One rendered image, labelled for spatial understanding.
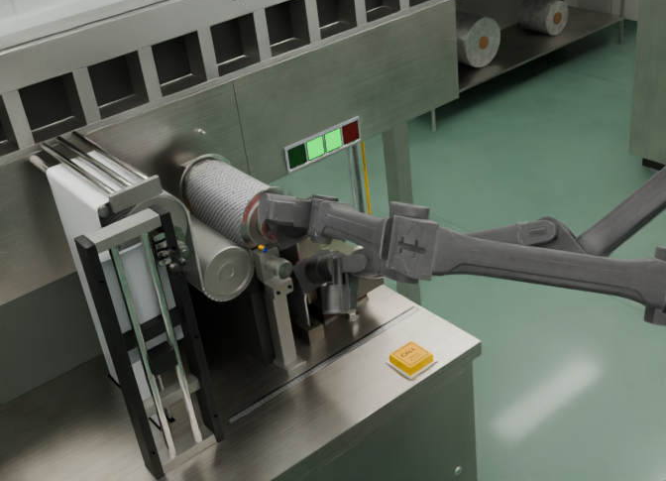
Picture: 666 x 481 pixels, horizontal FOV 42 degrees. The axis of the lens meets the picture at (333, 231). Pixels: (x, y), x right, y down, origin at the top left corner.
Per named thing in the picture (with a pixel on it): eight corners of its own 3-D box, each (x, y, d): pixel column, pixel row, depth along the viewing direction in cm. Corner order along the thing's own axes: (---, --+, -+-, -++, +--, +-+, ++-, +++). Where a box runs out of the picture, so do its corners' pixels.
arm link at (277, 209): (335, 245, 157) (341, 197, 156) (276, 239, 152) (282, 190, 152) (310, 236, 168) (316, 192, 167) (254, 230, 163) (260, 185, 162)
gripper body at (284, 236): (318, 231, 175) (333, 221, 169) (277, 251, 170) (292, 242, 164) (303, 203, 175) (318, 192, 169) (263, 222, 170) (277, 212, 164)
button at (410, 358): (410, 377, 186) (409, 368, 185) (388, 362, 191) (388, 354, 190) (434, 361, 190) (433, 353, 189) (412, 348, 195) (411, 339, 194)
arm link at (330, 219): (429, 286, 121) (441, 208, 120) (390, 282, 119) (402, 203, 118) (332, 246, 161) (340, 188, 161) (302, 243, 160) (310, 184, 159)
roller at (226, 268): (210, 309, 179) (199, 261, 173) (153, 265, 198) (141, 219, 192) (257, 285, 185) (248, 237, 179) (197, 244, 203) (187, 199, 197)
